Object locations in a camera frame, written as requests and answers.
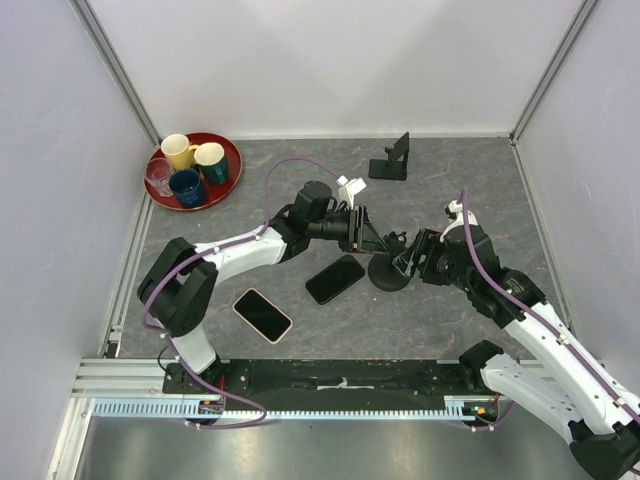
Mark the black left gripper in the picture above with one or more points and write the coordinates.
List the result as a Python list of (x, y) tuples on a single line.
[(371, 241)]

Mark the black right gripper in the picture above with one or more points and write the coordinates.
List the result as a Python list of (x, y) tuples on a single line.
[(428, 243)]

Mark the black round-base phone stand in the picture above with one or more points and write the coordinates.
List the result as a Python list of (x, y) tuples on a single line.
[(381, 271)]

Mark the black smartphone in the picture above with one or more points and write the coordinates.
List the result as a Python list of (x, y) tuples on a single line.
[(335, 279)]

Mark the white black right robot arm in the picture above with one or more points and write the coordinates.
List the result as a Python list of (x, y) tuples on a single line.
[(589, 409)]

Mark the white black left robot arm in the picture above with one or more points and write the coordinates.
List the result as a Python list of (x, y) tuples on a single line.
[(178, 287)]

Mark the black angled desk phone stand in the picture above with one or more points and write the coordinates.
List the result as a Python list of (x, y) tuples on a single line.
[(395, 166)]

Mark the pink-cased smartphone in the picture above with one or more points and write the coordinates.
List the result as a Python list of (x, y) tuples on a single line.
[(262, 316)]

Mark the red round tray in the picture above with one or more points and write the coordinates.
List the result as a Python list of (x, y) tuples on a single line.
[(209, 193)]

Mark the green mug white inside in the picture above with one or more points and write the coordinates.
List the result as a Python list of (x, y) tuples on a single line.
[(212, 162)]

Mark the dark blue mug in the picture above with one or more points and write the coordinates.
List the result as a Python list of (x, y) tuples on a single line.
[(188, 188)]

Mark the yellow mug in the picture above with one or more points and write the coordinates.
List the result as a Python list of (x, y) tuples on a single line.
[(179, 151)]

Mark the clear drinking glass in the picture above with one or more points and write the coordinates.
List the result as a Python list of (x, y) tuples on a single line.
[(158, 173)]

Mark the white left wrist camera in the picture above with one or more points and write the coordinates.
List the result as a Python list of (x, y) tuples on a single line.
[(348, 189)]

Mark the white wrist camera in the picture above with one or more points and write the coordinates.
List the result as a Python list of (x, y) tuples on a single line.
[(455, 213), (348, 189)]

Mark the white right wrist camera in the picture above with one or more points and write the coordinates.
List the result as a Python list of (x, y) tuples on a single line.
[(455, 213)]

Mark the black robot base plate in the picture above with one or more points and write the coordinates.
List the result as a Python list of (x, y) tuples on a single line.
[(344, 384)]

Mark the light blue cable duct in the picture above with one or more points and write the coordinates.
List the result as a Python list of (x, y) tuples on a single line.
[(452, 410)]

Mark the aluminium frame rail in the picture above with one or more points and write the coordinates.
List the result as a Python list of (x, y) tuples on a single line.
[(118, 378)]

